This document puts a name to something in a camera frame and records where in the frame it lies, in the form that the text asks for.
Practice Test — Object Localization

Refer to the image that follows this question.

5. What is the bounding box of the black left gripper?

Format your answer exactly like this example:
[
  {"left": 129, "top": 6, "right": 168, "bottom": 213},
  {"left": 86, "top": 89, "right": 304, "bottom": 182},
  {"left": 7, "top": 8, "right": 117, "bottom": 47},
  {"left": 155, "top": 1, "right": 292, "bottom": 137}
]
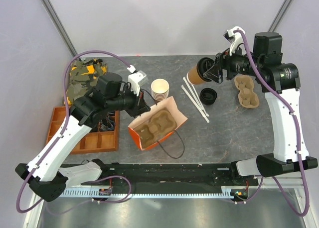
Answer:
[{"left": 107, "top": 84, "right": 151, "bottom": 118}]

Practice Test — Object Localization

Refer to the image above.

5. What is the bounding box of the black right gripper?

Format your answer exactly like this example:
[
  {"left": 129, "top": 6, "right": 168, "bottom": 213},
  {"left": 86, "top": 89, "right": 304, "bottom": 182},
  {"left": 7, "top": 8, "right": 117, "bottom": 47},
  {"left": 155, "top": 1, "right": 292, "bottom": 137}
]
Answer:
[{"left": 204, "top": 41, "right": 263, "bottom": 84}]

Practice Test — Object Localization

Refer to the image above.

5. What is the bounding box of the brown paper coffee cup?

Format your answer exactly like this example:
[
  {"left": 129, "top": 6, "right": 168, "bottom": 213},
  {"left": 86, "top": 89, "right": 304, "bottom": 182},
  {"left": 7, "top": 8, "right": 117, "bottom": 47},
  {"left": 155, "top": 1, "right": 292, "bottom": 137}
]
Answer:
[{"left": 186, "top": 64, "right": 207, "bottom": 85}]

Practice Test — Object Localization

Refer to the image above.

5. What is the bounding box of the orange paper bag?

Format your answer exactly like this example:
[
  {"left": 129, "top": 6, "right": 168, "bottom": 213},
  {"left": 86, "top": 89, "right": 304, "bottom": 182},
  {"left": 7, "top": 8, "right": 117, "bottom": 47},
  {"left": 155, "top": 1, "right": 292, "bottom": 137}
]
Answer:
[{"left": 128, "top": 96, "right": 187, "bottom": 151}]

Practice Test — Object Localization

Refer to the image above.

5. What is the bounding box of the cardboard cup carrier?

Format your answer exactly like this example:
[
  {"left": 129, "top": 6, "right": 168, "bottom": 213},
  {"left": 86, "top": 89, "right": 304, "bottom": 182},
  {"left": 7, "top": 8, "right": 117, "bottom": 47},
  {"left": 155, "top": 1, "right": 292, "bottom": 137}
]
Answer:
[
  {"left": 134, "top": 109, "right": 177, "bottom": 150},
  {"left": 234, "top": 75, "right": 260, "bottom": 109}
]

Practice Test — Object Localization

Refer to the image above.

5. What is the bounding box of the black coffee cup lid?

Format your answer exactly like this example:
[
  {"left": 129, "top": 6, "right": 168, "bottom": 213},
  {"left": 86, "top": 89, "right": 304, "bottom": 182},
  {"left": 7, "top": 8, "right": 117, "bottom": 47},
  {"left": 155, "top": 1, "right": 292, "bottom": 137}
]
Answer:
[{"left": 196, "top": 57, "right": 215, "bottom": 77}]

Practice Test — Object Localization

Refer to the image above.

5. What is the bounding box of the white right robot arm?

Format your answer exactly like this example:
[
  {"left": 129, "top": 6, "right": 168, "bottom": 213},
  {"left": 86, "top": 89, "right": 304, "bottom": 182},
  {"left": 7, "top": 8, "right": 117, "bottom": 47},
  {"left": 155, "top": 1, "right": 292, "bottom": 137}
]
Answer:
[{"left": 200, "top": 27, "right": 318, "bottom": 185}]

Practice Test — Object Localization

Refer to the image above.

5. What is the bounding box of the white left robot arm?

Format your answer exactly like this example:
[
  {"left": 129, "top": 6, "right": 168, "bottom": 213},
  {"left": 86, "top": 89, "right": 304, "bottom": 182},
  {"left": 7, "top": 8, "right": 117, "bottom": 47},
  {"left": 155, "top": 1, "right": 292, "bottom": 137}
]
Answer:
[{"left": 15, "top": 71, "right": 150, "bottom": 202}]

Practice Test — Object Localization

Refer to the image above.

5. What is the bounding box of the stack of black lids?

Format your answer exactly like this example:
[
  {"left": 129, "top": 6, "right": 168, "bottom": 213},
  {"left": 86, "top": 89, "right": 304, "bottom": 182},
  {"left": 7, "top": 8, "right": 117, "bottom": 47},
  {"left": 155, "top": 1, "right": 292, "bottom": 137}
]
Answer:
[{"left": 199, "top": 88, "right": 217, "bottom": 105}]

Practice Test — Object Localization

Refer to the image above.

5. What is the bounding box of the white wrapped straw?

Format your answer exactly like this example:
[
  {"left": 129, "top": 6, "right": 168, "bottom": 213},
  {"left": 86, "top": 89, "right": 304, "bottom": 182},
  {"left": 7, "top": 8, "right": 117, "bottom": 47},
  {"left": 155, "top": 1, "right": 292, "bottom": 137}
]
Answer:
[
  {"left": 181, "top": 85, "right": 210, "bottom": 123},
  {"left": 191, "top": 84, "right": 209, "bottom": 116},
  {"left": 183, "top": 77, "right": 209, "bottom": 117}
]

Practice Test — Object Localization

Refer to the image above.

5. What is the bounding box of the stack of paper cups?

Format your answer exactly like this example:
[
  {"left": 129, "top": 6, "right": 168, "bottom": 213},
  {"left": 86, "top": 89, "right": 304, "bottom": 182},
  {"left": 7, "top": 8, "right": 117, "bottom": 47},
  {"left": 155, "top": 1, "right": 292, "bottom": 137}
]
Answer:
[{"left": 151, "top": 79, "right": 169, "bottom": 102}]

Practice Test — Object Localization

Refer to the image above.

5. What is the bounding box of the orange wooden compartment tray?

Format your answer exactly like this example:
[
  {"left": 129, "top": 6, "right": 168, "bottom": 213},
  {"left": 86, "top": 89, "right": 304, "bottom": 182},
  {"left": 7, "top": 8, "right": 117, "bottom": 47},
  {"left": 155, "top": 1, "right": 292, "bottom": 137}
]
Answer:
[{"left": 46, "top": 107, "right": 120, "bottom": 155}]

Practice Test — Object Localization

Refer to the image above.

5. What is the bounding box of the camouflage folded cloth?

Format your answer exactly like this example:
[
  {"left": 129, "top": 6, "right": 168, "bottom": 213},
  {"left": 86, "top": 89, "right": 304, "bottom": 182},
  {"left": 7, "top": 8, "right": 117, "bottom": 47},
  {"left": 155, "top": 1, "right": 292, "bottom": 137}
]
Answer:
[{"left": 66, "top": 58, "right": 108, "bottom": 106}]

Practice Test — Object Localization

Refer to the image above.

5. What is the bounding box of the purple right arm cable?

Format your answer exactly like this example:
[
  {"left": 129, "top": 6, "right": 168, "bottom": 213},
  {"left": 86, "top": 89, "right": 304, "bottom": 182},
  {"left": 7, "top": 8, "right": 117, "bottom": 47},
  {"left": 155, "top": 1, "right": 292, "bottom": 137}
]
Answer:
[{"left": 224, "top": 30, "right": 310, "bottom": 217}]

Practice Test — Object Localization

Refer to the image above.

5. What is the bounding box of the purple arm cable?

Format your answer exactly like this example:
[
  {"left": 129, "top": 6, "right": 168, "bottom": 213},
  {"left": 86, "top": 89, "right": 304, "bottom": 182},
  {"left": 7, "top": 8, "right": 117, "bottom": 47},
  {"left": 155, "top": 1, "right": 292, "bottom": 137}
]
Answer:
[
  {"left": 15, "top": 49, "right": 136, "bottom": 216},
  {"left": 224, "top": 30, "right": 310, "bottom": 217}
]

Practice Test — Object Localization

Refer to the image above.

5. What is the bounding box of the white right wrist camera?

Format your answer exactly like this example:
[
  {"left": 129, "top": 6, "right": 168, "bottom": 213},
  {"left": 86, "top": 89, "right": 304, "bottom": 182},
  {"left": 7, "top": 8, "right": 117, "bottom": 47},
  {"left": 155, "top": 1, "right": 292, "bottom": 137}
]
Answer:
[{"left": 223, "top": 26, "right": 245, "bottom": 56}]

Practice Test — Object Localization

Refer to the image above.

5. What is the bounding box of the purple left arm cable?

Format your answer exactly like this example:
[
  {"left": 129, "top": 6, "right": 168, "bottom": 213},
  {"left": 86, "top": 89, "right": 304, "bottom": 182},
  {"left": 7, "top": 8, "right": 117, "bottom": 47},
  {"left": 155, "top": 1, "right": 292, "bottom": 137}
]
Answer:
[{"left": 15, "top": 49, "right": 136, "bottom": 216}]

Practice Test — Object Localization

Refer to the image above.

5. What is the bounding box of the aluminium cable duct rail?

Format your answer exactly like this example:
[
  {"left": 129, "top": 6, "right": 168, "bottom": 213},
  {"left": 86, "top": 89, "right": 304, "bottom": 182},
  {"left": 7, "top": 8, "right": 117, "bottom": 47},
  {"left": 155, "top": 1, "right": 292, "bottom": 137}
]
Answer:
[{"left": 60, "top": 186, "right": 238, "bottom": 199}]

